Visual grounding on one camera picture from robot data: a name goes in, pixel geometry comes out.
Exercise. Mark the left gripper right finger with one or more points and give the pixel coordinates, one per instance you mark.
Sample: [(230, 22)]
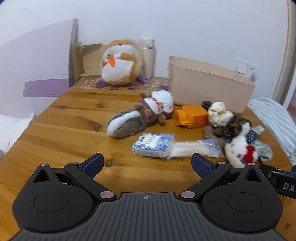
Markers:
[(212, 174)]

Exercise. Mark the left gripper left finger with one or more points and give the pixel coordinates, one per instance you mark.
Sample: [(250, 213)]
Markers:
[(82, 175)]

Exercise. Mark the clear packet white item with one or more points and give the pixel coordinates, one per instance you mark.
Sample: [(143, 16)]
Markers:
[(206, 147)]

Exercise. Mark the white fluffy bear keychain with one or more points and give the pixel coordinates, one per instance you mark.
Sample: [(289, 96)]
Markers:
[(238, 152)]

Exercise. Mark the green scrunchie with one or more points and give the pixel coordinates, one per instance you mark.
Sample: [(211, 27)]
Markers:
[(264, 151)]

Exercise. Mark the brown fuzzy plush scrunchie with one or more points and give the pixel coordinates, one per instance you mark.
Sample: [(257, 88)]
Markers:
[(211, 134)]

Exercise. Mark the dark brown patterned scrunchie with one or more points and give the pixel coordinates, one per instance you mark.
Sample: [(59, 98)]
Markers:
[(232, 129)]

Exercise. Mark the cream white scrunchie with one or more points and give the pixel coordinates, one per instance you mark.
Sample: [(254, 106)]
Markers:
[(218, 116)]

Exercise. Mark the blue white tissue pack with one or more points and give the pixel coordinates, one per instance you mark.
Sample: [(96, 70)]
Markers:
[(157, 145)]

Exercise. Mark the orange plastic box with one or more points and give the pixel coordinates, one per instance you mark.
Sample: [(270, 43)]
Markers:
[(190, 116)]

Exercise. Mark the blue cartoon long box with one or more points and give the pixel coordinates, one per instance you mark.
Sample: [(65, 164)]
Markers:
[(254, 133)]

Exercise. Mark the grey striped plush slipper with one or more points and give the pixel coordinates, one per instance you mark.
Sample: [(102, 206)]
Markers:
[(125, 124)]

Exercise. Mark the dark brown square bottle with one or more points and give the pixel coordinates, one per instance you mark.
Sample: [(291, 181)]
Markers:
[(206, 105)]

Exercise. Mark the brown bear chef plush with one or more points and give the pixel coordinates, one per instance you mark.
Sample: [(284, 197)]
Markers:
[(159, 106)]

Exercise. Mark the striped light blue blanket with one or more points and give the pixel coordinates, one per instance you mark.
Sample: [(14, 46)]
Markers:
[(279, 122)]

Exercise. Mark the beige plastic storage bin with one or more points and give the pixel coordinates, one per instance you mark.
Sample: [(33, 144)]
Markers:
[(192, 82)]

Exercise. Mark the purple pen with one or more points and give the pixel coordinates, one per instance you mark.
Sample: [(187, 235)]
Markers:
[(142, 80)]

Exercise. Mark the cardboard box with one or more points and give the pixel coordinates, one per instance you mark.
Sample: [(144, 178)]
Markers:
[(86, 59)]

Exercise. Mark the orange white hamster plush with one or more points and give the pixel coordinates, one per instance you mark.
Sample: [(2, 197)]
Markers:
[(122, 62)]

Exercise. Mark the cream thermos bottle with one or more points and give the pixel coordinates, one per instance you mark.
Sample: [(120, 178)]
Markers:
[(148, 48)]

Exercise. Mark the white wall switch socket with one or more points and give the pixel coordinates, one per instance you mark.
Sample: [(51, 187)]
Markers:
[(246, 69)]

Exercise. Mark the purple board against wall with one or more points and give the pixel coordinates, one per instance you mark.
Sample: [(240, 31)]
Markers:
[(36, 68)]

